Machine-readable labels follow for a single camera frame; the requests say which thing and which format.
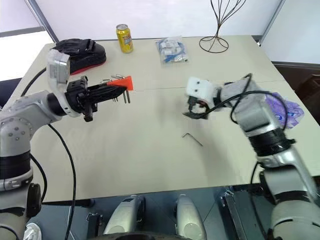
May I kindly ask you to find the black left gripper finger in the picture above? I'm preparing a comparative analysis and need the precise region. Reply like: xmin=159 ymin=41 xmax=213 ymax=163
xmin=87 ymin=83 xmax=127 ymax=96
xmin=89 ymin=89 xmax=126 ymax=106

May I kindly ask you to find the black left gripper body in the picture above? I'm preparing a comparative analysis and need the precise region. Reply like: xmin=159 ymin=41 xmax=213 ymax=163
xmin=65 ymin=75 xmax=99 ymax=123

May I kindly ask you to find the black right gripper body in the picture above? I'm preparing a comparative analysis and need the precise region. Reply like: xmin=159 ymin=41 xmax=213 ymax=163
xmin=187 ymin=94 xmax=210 ymax=113

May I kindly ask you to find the red hex key holder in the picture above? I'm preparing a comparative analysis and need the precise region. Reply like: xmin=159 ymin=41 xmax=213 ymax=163
xmin=106 ymin=75 xmax=136 ymax=91

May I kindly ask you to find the loose dark hex key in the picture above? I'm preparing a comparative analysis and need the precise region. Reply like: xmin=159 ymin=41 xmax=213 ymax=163
xmin=181 ymin=132 xmax=204 ymax=147

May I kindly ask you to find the black and red shoe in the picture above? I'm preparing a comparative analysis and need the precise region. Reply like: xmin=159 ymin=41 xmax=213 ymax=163
xmin=53 ymin=38 xmax=108 ymax=76

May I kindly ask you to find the yellow drink can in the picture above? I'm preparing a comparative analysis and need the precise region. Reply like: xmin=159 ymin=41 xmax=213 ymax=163
xmin=115 ymin=23 xmax=135 ymax=54

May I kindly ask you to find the clear bag of blue parts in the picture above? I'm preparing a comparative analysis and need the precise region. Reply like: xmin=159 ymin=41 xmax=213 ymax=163
xmin=154 ymin=35 xmax=190 ymax=68

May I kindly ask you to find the black chair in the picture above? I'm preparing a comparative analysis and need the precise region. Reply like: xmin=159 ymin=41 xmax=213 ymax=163
xmin=0 ymin=77 xmax=23 ymax=109

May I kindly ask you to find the purple plastic bag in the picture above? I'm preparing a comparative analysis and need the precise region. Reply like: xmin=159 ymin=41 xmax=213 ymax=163
xmin=264 ymin=91 xmax=305 ymax=130

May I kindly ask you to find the silver robot leg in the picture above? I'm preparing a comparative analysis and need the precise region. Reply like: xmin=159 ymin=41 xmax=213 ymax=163
xmin=103 ymin=194 xmax=146 ymax=236
xmin=174 ymin=193 xmax=208 ymax=240

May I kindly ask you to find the dark brown cabinet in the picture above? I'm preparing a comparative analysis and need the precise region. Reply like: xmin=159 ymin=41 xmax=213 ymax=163
xmin=270 ymin=60 xmax=320 ymax=107

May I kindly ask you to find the white shoe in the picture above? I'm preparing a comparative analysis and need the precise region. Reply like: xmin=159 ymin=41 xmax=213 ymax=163
xmin=23 ymin=222 xmax=43 ymax=240

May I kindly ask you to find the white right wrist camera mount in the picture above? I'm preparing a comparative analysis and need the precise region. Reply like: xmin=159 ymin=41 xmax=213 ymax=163
xmin=184 ymin=76 xmax=218 ymax=107

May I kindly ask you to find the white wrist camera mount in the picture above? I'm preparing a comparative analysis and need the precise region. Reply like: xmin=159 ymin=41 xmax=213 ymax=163
xmin=184 ymin=76 xmax=218 ymax=107
xmin=46 ymin=48 xmax=85 ymax=119

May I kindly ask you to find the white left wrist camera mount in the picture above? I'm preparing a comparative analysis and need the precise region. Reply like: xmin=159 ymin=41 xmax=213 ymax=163
xmin=46 ymin=48 xmax=85 ymax=119

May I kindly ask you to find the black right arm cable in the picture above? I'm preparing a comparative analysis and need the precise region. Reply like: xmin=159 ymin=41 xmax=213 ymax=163
xmin=206 ymin=72 xmax=298 ymax=151

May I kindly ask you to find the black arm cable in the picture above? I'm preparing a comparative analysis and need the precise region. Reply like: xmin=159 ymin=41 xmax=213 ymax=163
xmin=20 ymin=67 xmax=77 ymax=240
xmin=206 ymin=72 xmax=298 ymax=151

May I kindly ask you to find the black wire stand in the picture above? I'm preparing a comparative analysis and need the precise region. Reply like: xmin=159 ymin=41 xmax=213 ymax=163
xmin=198 ymin=0 xmax=230 ymax=54

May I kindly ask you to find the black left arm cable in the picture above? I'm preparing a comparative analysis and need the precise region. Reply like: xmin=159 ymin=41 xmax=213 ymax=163
xmin=20 ymin=67 xmax=77 ymax=240

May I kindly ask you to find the grey frame post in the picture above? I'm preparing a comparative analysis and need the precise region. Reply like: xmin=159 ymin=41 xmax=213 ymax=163
xmin=25 ymin=0 xmax=60 ymax=44
xmin=258 ymin=0 xmax=286 ymax=47

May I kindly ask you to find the black metal table bracket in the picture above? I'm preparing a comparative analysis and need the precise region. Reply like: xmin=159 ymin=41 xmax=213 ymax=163
xmin=85 ymin=212 xmax=104 ymax=236
xmin=219 ymin=189 xmax=253 ymax=240

